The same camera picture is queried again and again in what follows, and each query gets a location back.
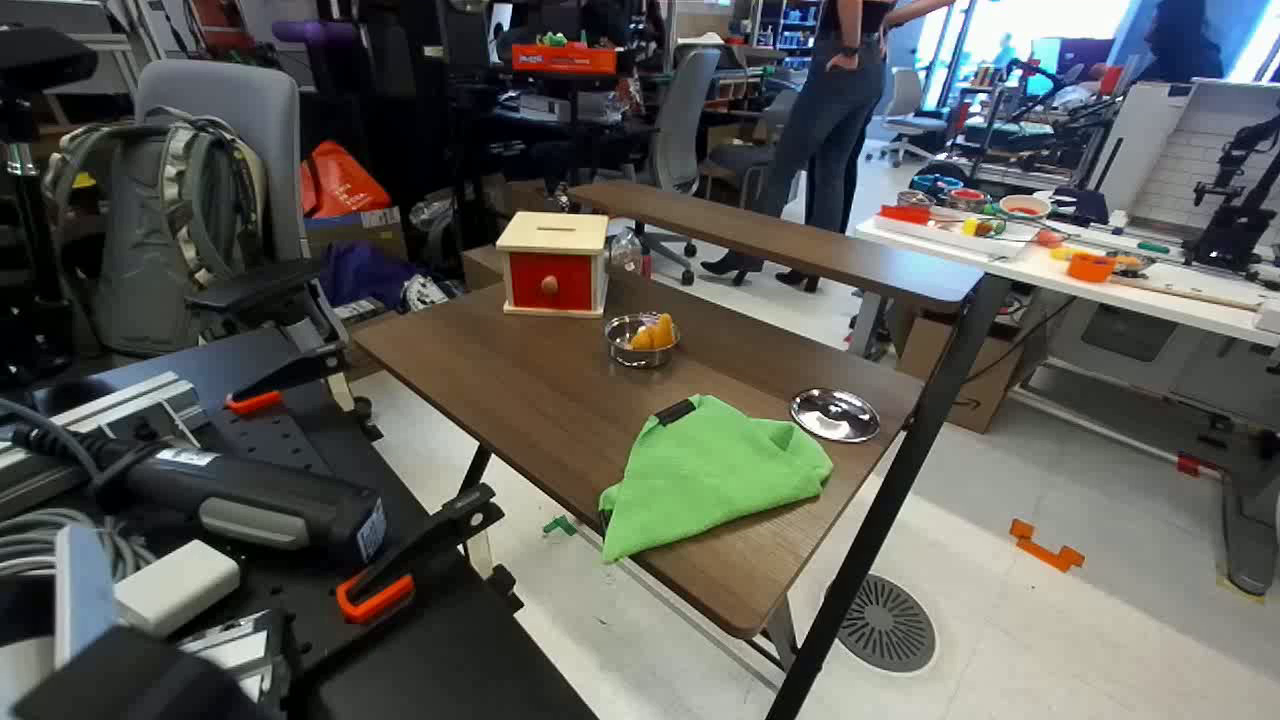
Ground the person in dark clothes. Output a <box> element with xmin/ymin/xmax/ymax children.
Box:
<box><xmin>695</xmin><ymin>0</ymin><xmax>957</xmax><ymax>295</ymax></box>

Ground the cardboard box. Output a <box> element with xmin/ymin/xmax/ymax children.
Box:
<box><xmin>894</xmin><ymin>311</ymin><xmax>1030</xmax><ymax>437</ymax></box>

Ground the black perforated platform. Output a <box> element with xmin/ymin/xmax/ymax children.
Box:
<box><xmin>0</xmin><ymin>325</ymin><xmax>596</xmax><ymax>720</ymax></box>

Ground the silver aluminium rail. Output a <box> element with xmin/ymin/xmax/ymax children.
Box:
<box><xmin>0</xmin><ymin>370</ymin><xmax>203</xmax><ymax>483</ymax></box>

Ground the long brown bench table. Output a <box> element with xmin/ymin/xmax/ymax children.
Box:
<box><xmin>564</xmin><ymin>175</ymin><xmax>991</xmax><ymax>363</ymax></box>

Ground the green microfibre cloth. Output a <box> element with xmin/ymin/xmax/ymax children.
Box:
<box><xmin>596</xmin><ymin>393</ymin><xmax>834</xmax><ymax>570</ymax></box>

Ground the red tray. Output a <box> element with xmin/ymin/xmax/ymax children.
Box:
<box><xmin>877</xmin><ymin>196</ymin><xmax>935</xmax><ymax>228</ymax></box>

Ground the orange red storage box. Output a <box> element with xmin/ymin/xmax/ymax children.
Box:
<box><xmin>506</xmin><ymin>36</ymin><xmax>622</xmax><ymax>81</ymax></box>

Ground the person in blue top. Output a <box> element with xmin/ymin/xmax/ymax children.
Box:
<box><xmin>1133</xmin><ymin>0</ymin><xmax>1233</xmax><ymax>87</ymax></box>

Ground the black clamp with orange grip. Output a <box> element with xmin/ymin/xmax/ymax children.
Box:
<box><xmin>221</xmin><ymin>339</ymin><xmax>351</xmax><ymax>424</ymax></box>
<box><xmin>332</xmin><ymin>479</ymin><xmax>506</xmax><ymax>632</ymax></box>

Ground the purple fabric bag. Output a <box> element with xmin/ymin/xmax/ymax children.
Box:
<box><xmin>315</xmin><ymin>241</ymin><xmax>421</xmax><ymax>311</ymax></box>

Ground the wooden box with red drawer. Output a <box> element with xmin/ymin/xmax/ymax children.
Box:
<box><xmin>491</xmin><ymin>208</ymin><xmax>610</xmax><ymax>322</ymax></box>

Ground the black handheld device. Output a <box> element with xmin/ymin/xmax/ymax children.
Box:
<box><xmin>97</xmin><ymin>441</ymin><xmax>392</xmax><ymax>566</ymax></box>

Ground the orange bag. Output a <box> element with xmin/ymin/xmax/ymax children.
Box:
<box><xmin>294</xmin><ymin>136</ymin><xmax>397</xmax><ymax>224</ymax></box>

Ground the small orange bowl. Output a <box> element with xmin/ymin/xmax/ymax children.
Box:
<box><xmin>598</xmin><ymin>311</ymin><xmax>682</xmax><ymax>373</ymax></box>

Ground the white display board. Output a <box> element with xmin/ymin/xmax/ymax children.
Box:
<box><xmin>1127</xmin><ymin>75</ymin><xmax>1280</xmax><ymax>245</ymax></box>

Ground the light grey swivel chair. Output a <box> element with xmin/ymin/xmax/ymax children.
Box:
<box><xmin>648</xmin><ymin>44</ymin><xmax>729</xmax><ymax>192</ymax></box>

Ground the white work table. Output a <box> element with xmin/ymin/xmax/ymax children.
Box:
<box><xmin>851</xmin><ymin>196</ymin><xmax>1280</xmax><ymax>600</ymax></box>

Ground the grey backpack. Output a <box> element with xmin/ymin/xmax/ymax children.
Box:
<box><xmin>40</xmin><ymin>108</ymin><xmax>270</xmax><ymax>355</ymax></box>

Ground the round floor drain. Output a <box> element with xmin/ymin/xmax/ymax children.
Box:
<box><xmin>834</xmin><ymin>572</ymin><xmax>939</xmax><ymax>677</ymax></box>

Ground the orange toy food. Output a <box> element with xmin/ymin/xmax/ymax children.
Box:
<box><xmin>622</xmin><ymin>310</ymin><xmax>678</xmax><ymax>359</ymax></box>

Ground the white cable bundle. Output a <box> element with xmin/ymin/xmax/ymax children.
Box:
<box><xmin>0</xmin><ymin>504</ymin><xmax>145</xmax><ymax>583</ymax></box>

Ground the orange cup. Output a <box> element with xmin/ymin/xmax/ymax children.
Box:
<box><xmin>1064</xmin><ymin>248</ymin><xmax>1118</xmax><ymax>290</ymax></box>

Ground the brown wood-top table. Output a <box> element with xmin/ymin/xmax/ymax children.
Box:
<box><xmin>349</xmin><ymin>255</ymin><xmax>997</xmax><ymax>720</ymax></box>

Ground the white power adapter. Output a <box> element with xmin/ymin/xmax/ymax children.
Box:
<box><xmin>113</xmin><ymin>537</ymin><xmax>244</xmax><ymax>640</ymax></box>

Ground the orange bracket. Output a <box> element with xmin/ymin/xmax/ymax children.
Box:
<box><xmin>1008</xmin><ymin>516</ymin><xmax>1086</xmax><ymax>578</ymax></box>

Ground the grey office chair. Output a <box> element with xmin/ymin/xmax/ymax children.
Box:
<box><xmin>130</xmin><ymin>56</ymin><xmax>332</xmax><ymax>353</ymax></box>

